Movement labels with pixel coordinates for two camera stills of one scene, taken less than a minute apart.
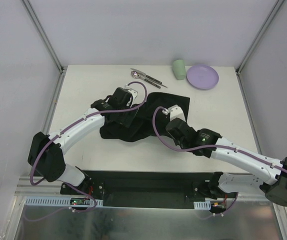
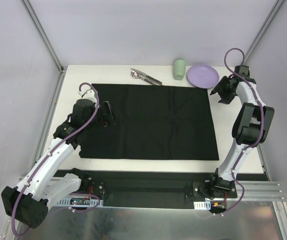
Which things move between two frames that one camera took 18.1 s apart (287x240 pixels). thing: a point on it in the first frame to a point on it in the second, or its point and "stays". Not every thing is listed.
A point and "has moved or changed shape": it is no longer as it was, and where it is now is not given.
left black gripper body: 126,116 to 107,113
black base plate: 127,189 stays
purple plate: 202,77 stays
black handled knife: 148,76 stays
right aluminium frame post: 259,36 stays
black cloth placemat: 151,121 has moved or changed shape
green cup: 179,69 stays
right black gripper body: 174,125 to 223,90
